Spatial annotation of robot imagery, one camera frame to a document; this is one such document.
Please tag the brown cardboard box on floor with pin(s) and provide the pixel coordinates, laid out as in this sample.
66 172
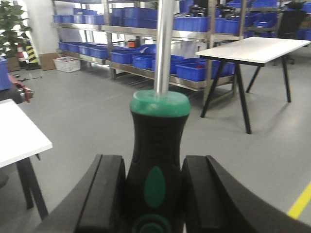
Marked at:
46 61

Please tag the black green screwdriver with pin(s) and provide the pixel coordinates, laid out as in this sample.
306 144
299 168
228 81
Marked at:
154 180

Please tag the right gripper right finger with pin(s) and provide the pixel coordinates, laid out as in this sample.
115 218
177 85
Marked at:
216 202

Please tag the red white traffic cone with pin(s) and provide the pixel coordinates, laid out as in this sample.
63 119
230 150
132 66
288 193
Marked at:
21 58

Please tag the green potted plant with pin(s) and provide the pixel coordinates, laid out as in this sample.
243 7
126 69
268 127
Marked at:
13 31

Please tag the white table black legs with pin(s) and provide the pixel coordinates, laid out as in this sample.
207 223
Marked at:
253 51

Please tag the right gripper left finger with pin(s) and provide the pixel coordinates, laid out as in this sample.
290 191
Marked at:
94 204

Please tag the large blue plastic bin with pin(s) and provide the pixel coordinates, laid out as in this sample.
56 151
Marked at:
5 82

